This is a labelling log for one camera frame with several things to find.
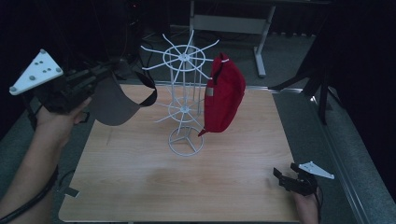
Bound thick black cable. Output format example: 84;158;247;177
0;166;60;224

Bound black metal stand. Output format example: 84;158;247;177
268;60;345;126

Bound white desk frame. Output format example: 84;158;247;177
188;0;277;78

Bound thin black cable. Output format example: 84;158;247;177
315;186;324;222

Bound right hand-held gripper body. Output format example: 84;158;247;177
281;161;336;197

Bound person's left hand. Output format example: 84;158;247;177
35;96;93;147

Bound white wire hat rack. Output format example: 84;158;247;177
140;29;220;158

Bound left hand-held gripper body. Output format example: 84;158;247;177
8;49;104;115

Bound red cap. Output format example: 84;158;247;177
197;51;248;137

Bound grey cap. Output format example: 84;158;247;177
88;58;159;127

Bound person's right hand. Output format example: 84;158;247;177
292;186;323;224

